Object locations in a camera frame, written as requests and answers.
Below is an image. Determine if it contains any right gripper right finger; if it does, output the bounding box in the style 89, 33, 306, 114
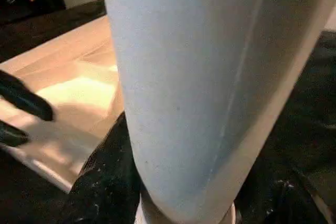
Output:
236, 172, 329, 224

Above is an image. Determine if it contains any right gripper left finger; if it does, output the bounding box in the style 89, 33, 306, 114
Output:
59, 112, 142, 224

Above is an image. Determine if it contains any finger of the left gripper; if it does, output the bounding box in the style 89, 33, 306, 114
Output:
0, 121, 30, 148
0, 69, 54, 122

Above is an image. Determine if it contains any white plastic table top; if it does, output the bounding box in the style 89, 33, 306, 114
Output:
0, 16, 128, 193

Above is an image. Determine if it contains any white plastic table leg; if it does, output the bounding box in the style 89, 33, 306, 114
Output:
99, 0, 336, 224

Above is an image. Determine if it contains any black plastic mat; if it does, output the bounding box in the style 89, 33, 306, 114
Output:
0, 0, 336, 224

